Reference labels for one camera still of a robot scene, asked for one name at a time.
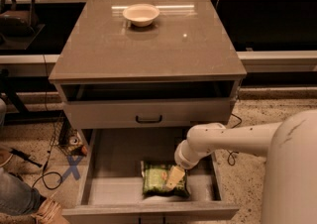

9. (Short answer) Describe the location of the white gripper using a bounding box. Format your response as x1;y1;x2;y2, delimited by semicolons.
165;140;199;190

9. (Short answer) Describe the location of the green jalapeno chip bag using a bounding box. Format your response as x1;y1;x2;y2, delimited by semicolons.
141;161;190;198

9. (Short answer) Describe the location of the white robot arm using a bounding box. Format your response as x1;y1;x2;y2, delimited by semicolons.
166;110;317;224

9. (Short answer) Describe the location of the open grey middle drawer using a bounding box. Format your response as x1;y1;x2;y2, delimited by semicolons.
63;128;239;224

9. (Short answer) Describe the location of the grey drawer cabinet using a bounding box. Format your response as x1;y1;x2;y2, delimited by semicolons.
48;0;248;224

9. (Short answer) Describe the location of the blue tape cross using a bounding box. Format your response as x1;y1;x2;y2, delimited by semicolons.
58;156;83;183

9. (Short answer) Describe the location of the soda can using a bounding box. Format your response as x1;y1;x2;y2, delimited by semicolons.
68;136;80;146

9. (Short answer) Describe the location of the person leg in jeans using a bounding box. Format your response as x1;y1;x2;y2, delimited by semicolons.
0;98;46;216

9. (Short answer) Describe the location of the white paper bowl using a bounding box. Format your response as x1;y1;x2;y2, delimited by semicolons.
123;4;159;27

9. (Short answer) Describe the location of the black chair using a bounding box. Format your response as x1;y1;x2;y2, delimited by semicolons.
0;0;44;51

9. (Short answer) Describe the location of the black floor cable right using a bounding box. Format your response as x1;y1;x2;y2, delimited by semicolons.
217;112;244;167

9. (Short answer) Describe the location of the black floor cable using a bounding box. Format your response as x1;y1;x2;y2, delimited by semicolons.
31;54;64;191
217;112;244;167

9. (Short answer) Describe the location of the black drawer handle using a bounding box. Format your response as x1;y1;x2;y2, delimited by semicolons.
135;115;162;124

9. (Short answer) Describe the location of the black wire basket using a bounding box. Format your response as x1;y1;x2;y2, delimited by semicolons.
52;116;87;157

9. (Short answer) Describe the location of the black floor cable left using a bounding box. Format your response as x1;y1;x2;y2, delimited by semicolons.
31;54;64;191

